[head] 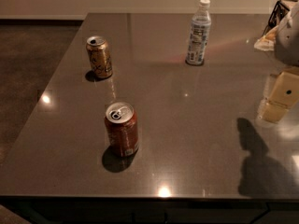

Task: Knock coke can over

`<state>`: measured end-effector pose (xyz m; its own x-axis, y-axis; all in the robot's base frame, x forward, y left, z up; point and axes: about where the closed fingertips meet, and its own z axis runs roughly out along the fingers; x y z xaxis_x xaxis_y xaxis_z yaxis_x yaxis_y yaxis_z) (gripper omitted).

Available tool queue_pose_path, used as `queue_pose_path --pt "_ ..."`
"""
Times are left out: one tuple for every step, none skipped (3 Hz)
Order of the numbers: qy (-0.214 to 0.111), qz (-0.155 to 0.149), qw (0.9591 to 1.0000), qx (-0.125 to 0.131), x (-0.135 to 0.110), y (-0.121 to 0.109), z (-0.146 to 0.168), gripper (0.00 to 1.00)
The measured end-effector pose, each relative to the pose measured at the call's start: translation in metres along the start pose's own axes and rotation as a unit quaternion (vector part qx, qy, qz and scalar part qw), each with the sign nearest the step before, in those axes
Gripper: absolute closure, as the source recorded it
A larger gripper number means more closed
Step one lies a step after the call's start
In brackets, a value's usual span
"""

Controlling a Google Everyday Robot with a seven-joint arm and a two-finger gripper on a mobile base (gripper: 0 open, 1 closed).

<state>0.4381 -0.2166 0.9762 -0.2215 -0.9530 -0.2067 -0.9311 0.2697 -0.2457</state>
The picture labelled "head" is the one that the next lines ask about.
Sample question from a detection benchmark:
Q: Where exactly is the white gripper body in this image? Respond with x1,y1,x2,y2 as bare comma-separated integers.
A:
275,3,299,66

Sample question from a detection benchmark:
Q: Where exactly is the gold soda can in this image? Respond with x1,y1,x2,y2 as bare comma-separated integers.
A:
86,35,113,79

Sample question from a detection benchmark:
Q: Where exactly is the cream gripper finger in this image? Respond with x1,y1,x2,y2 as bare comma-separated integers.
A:
258,71,299,123

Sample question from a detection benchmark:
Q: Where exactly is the crumpled yellow snack bag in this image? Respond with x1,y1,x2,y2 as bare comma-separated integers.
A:
254,26,278,51

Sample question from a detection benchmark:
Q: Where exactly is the red coke can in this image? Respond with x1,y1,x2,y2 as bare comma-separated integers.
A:
105,102,138,157

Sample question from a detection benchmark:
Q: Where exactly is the black wire basket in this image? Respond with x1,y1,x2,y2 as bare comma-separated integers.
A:
263,0,297,35

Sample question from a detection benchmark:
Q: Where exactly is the clear plastic water bottle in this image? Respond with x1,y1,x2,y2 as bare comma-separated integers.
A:
185,0,211,65

